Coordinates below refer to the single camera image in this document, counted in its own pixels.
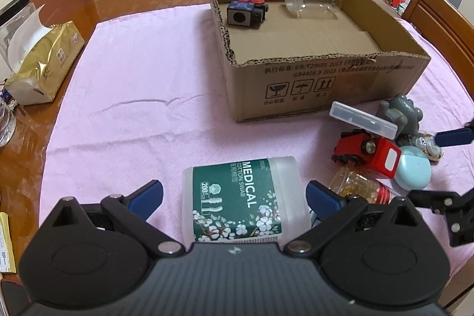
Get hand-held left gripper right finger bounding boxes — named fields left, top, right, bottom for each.
left=283, top=180, right=426, bottom=259

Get green label cotton swab container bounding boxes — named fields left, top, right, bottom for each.
left=181, top=156, right=312, bottom=244

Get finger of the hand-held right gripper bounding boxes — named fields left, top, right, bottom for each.
left=407, top=186, right=474, bottom=248
left=435, top=126, right=474, bottom=147

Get black toy cube red wheels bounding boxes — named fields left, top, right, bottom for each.
left=227, top=0, right=269, bottom=28

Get grey animal toy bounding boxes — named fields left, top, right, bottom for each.
left=376, top=94, right=423, bottom=146

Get gold tissue pack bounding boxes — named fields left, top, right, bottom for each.
left=2, top=3, right=86, bottom=105

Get light blue round case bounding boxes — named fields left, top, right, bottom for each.
left=393, top=146, right=433, bottom=191

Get clear drinking glass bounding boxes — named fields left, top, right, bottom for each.
left=0, top=99, right=17, bottom=146

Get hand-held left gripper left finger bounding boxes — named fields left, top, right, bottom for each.
left=39, top=180, right=186, bottom=259

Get pink table cloth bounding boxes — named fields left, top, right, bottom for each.
left=39, top=3, right=474, bottom=254

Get black lid clear container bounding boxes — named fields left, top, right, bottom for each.
left=0, top=0, right=38, bottom=61

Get red toy truck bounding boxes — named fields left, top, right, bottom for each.
left=331, top=129, right=403, bottom=180

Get cardboard box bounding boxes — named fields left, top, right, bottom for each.
left=206, top=0, right=432, bottom=123

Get clear plastic jar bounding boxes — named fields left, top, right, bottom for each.
left=284, top=0, right=343, bottom=20

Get wooden chair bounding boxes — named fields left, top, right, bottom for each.
left=402, top=0, right=474, bottom=80

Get yellow paper packet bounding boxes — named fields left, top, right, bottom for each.
left=0, top=212, right=17, bottom=274

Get small jar gold contents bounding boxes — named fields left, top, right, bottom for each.
left=329, top=166, right=393, bottom=206

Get clear plastic refill case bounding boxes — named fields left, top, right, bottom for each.
left=329, top=101, right=398, bottom=139

